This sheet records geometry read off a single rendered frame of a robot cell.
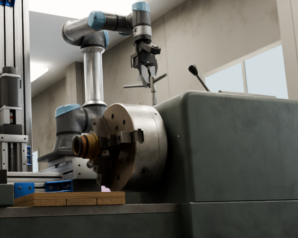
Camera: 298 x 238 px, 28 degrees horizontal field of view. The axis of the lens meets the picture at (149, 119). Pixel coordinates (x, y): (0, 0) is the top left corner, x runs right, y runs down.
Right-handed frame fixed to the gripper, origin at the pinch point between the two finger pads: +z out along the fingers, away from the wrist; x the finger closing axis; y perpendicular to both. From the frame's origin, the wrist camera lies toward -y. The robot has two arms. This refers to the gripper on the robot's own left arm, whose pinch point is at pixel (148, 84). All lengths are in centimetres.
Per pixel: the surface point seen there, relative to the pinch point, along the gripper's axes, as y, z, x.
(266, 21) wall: 183, -130, -242
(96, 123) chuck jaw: -7.1, 18.8, 27.5
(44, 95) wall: 684, -187, -221
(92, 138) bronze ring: -15.6, 26.2, 33.5
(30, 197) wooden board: -27, 47, 60
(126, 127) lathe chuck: -22.1, 23.4, 23.5
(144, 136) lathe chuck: -27.8, 27.4, 20.0
